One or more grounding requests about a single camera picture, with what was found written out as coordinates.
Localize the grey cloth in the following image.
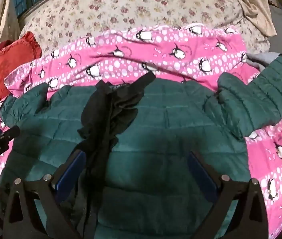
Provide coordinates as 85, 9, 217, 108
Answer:
245, 52, 281, 71

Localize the green quilted puffer jacket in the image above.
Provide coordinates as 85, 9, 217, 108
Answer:
0, 54, 282, 239

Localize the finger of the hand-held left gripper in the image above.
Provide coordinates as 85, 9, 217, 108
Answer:
0, 125, 21, 147

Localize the beige cloth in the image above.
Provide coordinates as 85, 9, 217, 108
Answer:
211, 0, 276, 36

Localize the floral bedsheet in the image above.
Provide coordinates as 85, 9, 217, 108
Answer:
19, 0, 271, 63

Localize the red frilled pillow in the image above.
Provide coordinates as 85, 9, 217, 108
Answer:
0, 31, 43, 104

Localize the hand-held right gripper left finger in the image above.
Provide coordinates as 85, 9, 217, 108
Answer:
2, 149, 87, 239

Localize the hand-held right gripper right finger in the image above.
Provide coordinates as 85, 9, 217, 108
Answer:
188, 151, 269, 239

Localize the pink penguin print blanket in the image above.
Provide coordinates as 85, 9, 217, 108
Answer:
0, 24, 282, 239

